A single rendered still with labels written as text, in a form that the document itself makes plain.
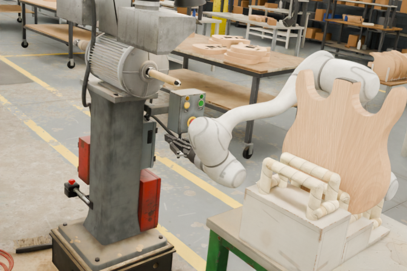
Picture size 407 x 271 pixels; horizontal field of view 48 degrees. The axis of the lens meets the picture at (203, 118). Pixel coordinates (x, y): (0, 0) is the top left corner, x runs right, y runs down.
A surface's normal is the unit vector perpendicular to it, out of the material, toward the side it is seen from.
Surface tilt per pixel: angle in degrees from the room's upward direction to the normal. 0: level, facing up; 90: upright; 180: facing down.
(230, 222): 0
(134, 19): 90
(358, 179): 90
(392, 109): 90
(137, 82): 95
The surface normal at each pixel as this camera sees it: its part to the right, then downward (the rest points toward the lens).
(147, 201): 0.63, 0.30
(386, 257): 0.10, -0.95
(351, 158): -0.73, 0.15
